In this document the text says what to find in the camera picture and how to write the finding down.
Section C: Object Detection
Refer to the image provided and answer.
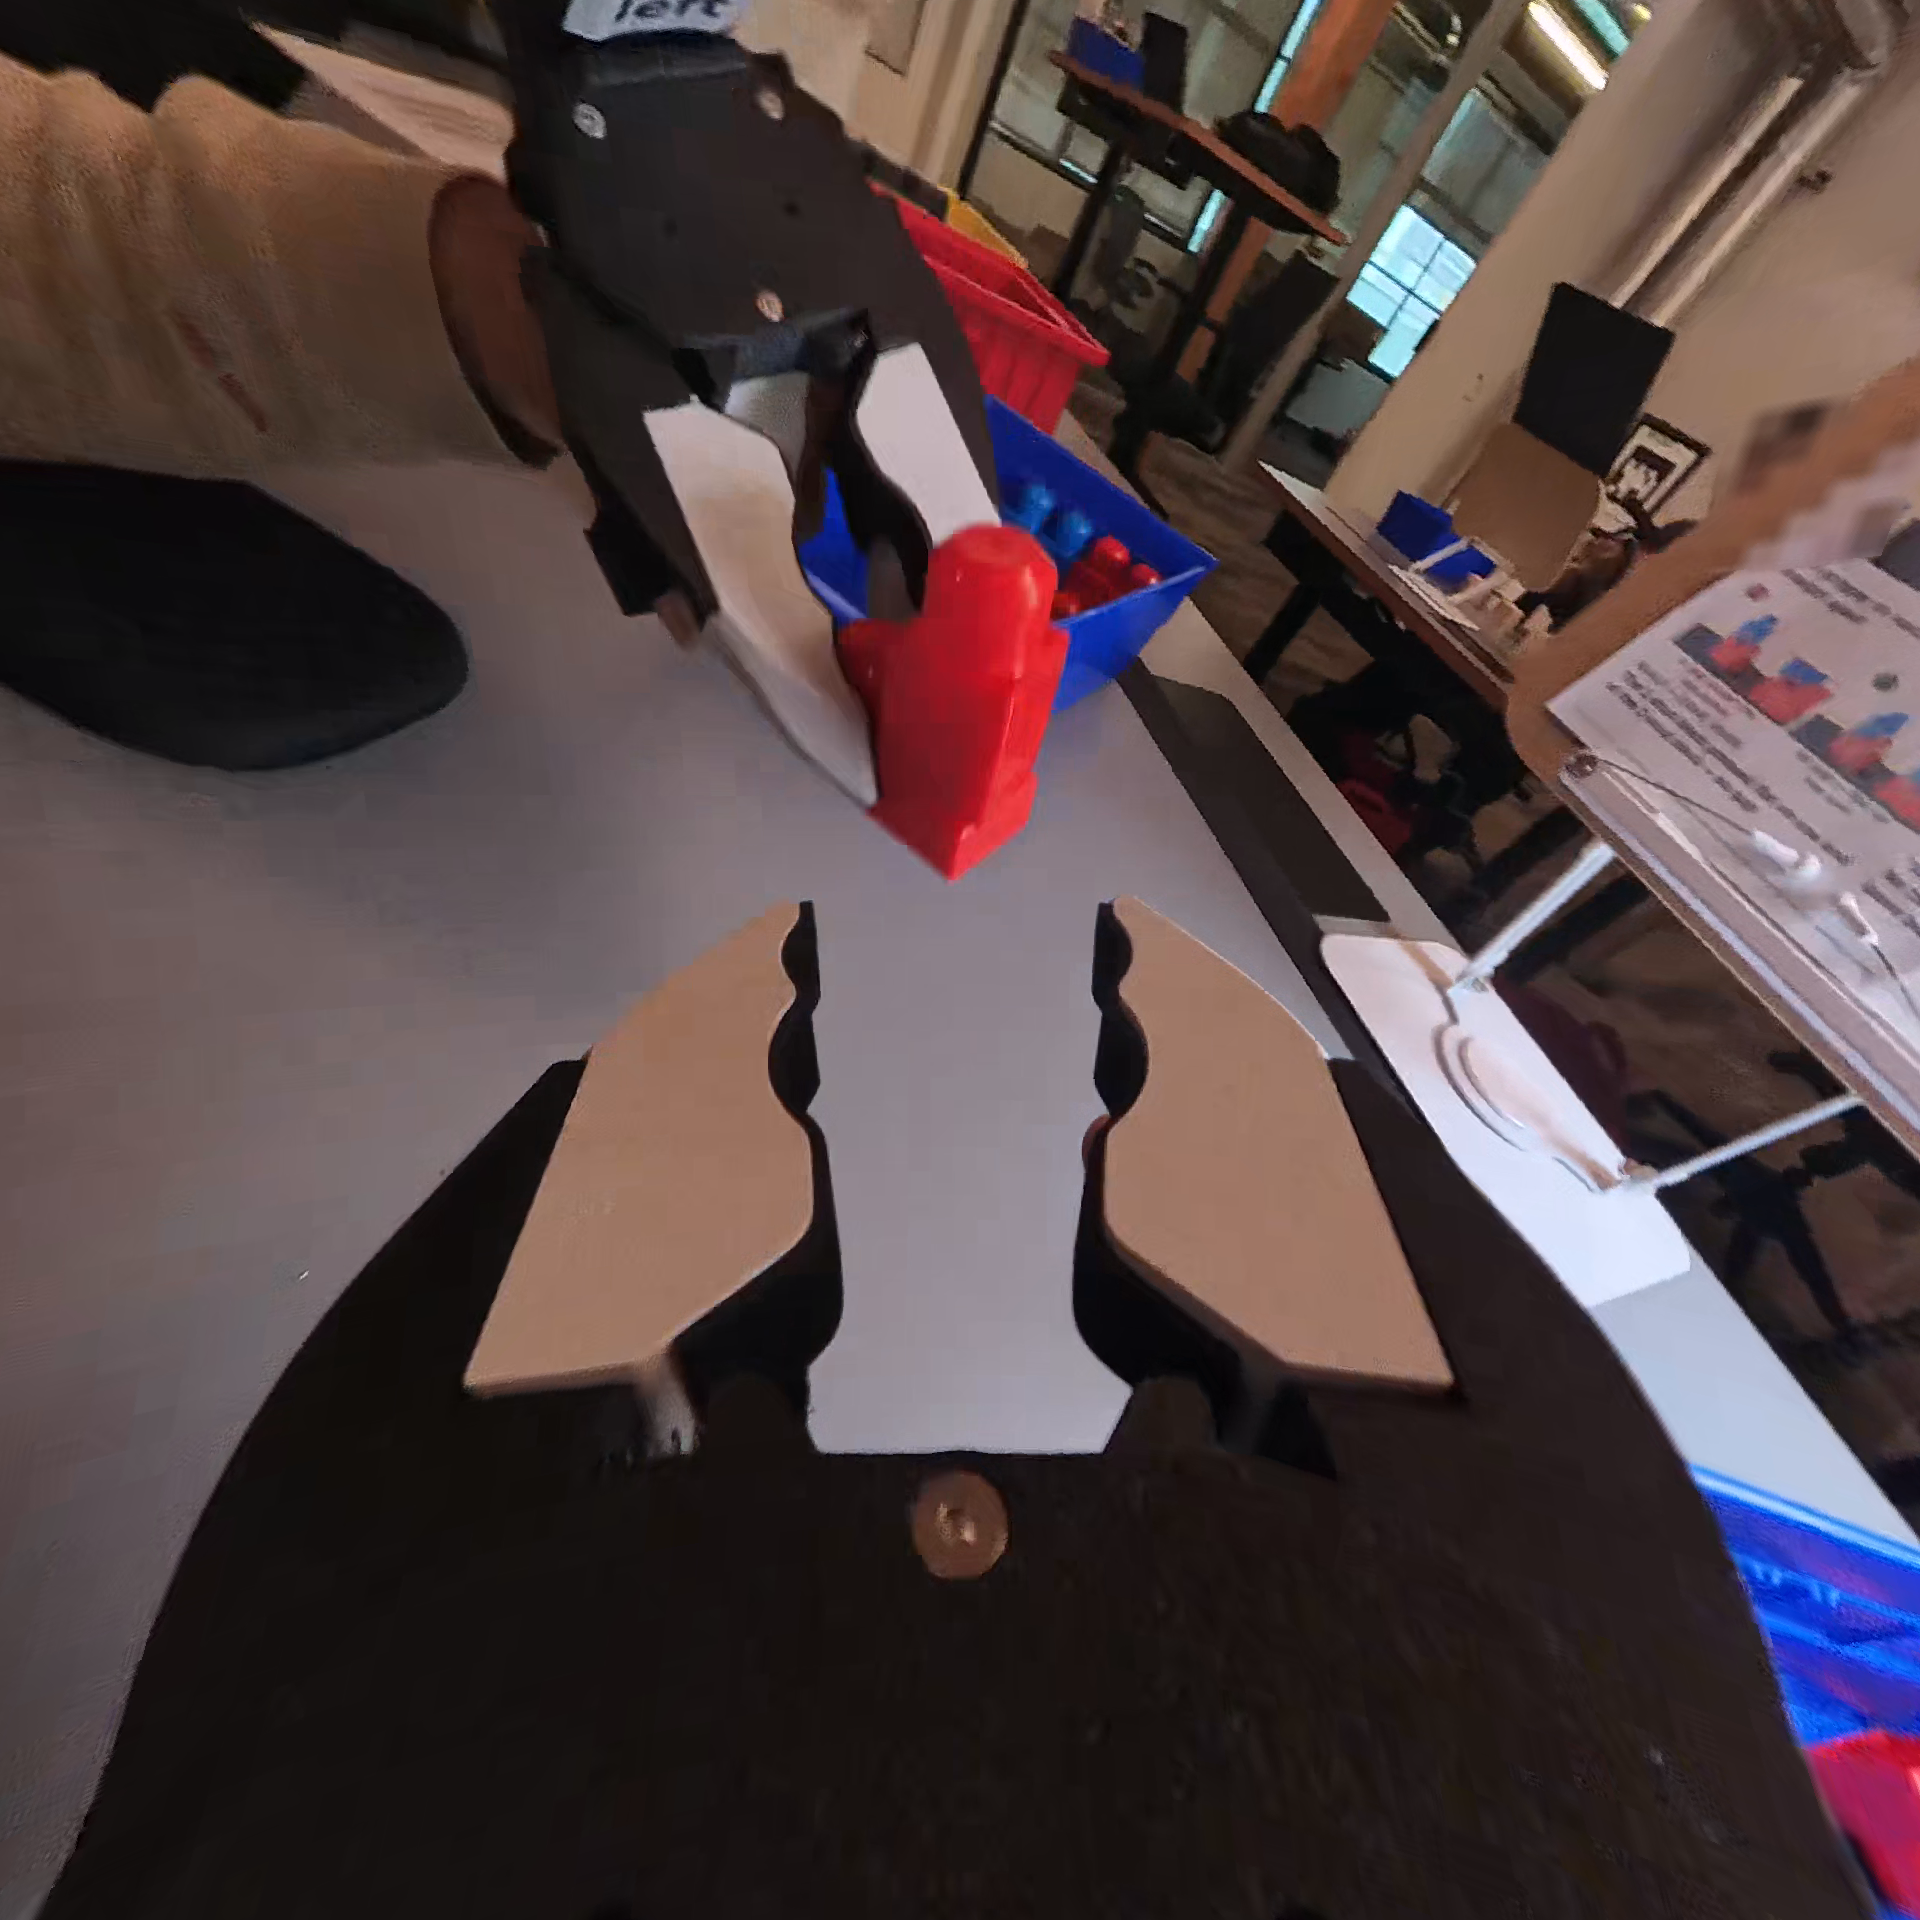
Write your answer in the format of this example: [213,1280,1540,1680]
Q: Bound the red mega block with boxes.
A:
[1804,1727,1920,1913]

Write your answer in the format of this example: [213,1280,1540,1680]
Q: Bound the blue plastic bin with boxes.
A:
[1695,1463,1920,1920]
[1377,488,1498,585]
[795,392,1220,713]

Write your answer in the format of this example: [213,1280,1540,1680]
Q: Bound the black wall panel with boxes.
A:
[1515,280,1678,472]

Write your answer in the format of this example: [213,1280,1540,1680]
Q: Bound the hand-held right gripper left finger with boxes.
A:
[462,899,841,1448]

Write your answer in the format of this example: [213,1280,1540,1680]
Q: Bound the heap of joined mega blocks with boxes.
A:
[996,478,1163,616]

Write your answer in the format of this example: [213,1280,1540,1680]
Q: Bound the red plastic bin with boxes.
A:
[871,179,1113,435]

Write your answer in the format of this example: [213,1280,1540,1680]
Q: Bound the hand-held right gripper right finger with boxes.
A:
[1075,896,1455,1448]

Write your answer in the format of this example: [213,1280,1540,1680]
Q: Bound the person's left hand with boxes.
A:
[428,171,572,466]

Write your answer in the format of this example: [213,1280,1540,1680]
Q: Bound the black armrest pad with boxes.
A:
[0,457,470,775]

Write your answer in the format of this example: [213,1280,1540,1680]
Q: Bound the red joined mega block steps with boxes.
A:
[834,525,1071,879]

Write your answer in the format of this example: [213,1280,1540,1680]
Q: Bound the white document stand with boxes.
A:
[1316,750,1920,1306]

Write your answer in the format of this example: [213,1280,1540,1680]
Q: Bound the person's left forearm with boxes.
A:
[0,51,519,472]

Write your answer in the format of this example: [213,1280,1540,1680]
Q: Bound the wooden desk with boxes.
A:
[1047,47,1353,301]
[1258,457,1517,713]

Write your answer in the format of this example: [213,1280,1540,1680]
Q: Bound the printed instruction sheet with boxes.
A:
[1553,555,1920,1051]

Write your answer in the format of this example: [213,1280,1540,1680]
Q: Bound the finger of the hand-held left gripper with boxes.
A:
[826,342,1004,619]
[643,397,883,810]

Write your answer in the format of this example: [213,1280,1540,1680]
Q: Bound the black bag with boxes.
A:
[1212,106,1345,213]

